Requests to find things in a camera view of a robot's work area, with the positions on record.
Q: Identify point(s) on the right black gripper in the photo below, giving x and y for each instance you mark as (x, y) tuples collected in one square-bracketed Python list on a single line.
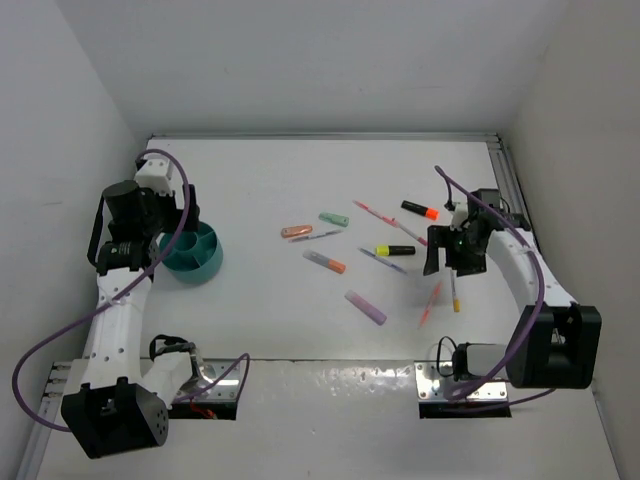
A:
[(440, 236)]

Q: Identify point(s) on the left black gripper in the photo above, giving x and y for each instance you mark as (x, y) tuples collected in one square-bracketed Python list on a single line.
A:
[(176, 214)]

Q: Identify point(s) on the orange black highlighter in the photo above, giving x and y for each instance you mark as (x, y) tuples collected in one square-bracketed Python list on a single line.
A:
[(424, 211)]

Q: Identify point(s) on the red clear pen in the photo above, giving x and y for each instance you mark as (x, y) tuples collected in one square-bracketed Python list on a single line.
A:
[(375, 213)]

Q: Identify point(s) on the orange clear pen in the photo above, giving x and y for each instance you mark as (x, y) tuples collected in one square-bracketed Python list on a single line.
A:
[(430, 304)]

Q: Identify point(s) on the yellow black highlighter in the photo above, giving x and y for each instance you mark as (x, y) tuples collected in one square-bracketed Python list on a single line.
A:
[(395, 250)]

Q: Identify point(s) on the white yellow marker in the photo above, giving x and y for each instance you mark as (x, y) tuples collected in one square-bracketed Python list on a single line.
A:
[(455, 297)]

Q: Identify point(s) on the blue clear pen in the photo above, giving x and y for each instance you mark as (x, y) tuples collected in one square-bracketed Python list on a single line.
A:
[(382, 260)]

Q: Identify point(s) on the pink lilac highlighter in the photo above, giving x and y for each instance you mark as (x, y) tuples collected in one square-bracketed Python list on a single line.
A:
[(368, 309)]

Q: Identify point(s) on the purple clear pen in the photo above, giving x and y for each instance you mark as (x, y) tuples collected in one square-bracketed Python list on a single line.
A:
[(317, 235)]

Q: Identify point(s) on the white pink marker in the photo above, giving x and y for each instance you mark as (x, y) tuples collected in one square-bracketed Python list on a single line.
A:
[(420, 239)]

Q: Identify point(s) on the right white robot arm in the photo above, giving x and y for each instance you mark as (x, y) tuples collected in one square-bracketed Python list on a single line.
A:
[(555, 341)]

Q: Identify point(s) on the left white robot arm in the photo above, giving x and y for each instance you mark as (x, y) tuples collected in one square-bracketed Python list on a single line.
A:
[(118, 407)]

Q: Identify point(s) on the teal round divided organizer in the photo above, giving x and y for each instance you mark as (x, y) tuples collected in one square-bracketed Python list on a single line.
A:
[(196, 257)]

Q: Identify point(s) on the green correction tape case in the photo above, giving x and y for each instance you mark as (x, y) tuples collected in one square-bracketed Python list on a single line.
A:
[(334, 219)]

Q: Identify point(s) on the grey orange highlighter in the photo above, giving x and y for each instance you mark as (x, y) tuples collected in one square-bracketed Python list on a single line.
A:
[(324, 261)]

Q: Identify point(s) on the orange correction tape case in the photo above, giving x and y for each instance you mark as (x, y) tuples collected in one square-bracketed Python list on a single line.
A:
[(296, 231)]

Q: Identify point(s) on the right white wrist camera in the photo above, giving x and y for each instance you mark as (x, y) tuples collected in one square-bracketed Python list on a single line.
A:
[(459, 214)]

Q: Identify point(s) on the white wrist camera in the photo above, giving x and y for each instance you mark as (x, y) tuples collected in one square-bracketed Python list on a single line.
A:
[(155, 172), (459, 214)]

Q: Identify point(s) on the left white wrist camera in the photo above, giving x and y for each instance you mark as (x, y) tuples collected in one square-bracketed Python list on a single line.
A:
[(155, 172)]

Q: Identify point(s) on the aluminium frame rail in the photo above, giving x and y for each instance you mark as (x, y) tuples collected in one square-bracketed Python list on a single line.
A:
[(506, 176)]

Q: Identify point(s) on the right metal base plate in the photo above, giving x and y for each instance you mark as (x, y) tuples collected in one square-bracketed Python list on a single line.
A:
[(431, 385)]

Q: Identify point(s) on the metal base plate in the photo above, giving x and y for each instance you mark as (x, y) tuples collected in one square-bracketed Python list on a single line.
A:
[(431, 385), (217, 380)]

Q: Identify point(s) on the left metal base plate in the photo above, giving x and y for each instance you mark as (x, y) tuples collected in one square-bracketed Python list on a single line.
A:
[(217, 380)]

